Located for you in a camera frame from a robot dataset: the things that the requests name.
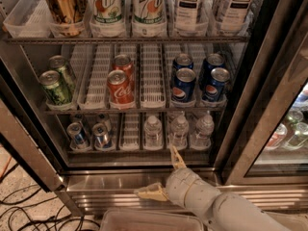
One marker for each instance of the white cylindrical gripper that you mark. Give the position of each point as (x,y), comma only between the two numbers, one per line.
(180,184)

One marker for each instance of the clear water bottle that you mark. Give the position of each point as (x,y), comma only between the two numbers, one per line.
(201,136)
(153,132)
(179,129)

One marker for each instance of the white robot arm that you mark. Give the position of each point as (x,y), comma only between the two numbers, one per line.
(219,211)

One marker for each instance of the glass fridge door right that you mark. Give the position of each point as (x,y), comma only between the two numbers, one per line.
(258,144)

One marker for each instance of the stainless steel fridge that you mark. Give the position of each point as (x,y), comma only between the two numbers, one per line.
(97,180)

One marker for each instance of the left tea bottle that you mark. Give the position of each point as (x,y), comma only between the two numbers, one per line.
(187,14)

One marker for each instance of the tea bottle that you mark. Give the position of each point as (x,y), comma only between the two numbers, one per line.
(187,14)
(230,15)

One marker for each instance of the open fridge door left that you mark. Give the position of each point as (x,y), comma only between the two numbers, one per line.
(24,150)

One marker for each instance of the right tea bottle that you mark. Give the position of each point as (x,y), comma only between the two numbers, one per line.
(230,15)

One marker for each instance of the right 7up bottle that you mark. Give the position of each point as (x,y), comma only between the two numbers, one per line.
(148,11)

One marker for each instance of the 7up bottle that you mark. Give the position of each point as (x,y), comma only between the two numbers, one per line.
(107,11)
(148,11)

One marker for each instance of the left 7up bottle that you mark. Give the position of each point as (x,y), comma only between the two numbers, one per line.
(107,11)

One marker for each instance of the empty top shelf tray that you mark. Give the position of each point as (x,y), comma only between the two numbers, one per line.
(29,19)

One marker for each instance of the left clear plastic bin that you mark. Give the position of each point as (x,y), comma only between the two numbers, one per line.
(131,220)

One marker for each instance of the clear plastic bin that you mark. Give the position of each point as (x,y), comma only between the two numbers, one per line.
(295,222)
(131,220)

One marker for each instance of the front right blue silver can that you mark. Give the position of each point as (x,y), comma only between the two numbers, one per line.
(102,138)

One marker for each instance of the blue silver can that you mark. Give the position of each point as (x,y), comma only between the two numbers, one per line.
(105,119)
(78,134)
(82,120)
(102,138)

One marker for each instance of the rear right blue silver can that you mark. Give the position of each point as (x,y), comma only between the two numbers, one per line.
(105,119)

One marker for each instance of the front left pepsi can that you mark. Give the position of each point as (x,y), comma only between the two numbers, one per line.
(183,85)

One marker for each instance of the pepsi can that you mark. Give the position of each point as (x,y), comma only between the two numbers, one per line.
(209,63)
(183,85)
(181,60)
(215,84)

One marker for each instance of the front red coca-cola can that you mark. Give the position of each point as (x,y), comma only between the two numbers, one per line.
(119,87)

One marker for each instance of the red coca-cola can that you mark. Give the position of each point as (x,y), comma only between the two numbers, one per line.
(124,62)
(119,87)

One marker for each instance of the front left blue silver can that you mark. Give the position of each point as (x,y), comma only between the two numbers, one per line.
(78,134)

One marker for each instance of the front right pepsi can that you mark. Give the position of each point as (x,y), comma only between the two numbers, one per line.
(215,84)

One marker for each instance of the rear left blue silver can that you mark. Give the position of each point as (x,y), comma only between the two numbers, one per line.
(82,120)

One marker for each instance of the rear left pepsi can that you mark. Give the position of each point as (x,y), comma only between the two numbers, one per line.
(181,60)

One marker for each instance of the rear red coca-cola can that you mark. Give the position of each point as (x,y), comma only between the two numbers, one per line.
(124,62)

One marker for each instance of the rear right pepsi can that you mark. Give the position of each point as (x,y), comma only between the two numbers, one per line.
(209,63)

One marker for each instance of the right clear plastic bin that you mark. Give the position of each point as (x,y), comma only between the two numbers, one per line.
(295,222)

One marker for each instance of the front green soda can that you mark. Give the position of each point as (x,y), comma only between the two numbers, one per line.
(55,87)

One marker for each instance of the green soda can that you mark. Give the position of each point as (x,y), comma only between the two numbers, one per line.
(62,65)
(55,87)

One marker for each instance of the rear green soda can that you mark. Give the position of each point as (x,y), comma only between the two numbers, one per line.
(62,65)

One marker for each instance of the gold tall can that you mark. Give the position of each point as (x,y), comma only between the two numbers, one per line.
(67,14)

